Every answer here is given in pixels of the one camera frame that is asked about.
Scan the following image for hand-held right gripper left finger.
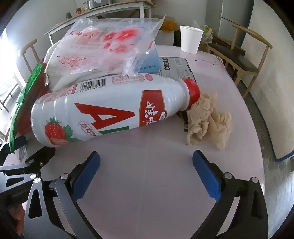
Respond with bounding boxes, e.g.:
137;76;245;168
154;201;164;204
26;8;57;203
23;151;101;239

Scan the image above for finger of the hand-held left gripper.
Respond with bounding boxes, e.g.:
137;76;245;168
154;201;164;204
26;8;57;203
0;147;56;192
0;135;27;159

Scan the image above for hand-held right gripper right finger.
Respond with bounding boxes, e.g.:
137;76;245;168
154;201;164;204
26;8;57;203
192;150;269;239

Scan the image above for green snack bag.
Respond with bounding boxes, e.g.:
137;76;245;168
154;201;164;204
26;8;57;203
9;61;50;154

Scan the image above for white strawberry milk bottle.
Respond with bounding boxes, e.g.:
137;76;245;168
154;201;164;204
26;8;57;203
30;73;201;147

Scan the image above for grey cardboard box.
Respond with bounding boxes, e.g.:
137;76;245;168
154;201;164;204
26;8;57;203
158;56;196;83

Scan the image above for crumpled beige tissue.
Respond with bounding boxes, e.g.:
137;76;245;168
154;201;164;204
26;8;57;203
186;91;235;150

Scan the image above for wooden chair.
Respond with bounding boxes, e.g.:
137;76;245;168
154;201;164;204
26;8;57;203
18;39;45;74
208;23;273;99

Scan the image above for blue-edged mattress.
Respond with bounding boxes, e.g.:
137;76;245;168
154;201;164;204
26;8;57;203
241;0;294;162

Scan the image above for clear flower-print plastic bag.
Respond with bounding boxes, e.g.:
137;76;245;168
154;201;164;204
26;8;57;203
45;15;166;76

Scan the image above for blue white packet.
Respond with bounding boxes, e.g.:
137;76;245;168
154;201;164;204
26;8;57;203
134;45;162;74

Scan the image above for white paper cup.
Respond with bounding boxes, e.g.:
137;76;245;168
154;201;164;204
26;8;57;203
180;25;204;54

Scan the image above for white plastic shopping bag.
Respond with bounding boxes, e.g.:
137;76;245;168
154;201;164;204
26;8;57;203
193;21;213;42

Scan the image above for pale cardboard box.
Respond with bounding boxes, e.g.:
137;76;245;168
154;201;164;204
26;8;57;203
153;15;175;46

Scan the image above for yellow plastic bag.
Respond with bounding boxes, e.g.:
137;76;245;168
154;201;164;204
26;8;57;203
161;20;180;32

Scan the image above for white side table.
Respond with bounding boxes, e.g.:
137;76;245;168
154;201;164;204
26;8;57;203
44;0;152;46

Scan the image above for silver rice cooker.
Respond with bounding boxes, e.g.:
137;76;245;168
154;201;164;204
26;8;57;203
87;0;115;10

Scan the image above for grey refrigerator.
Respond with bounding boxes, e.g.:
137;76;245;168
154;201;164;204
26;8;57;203
218;0;255;39

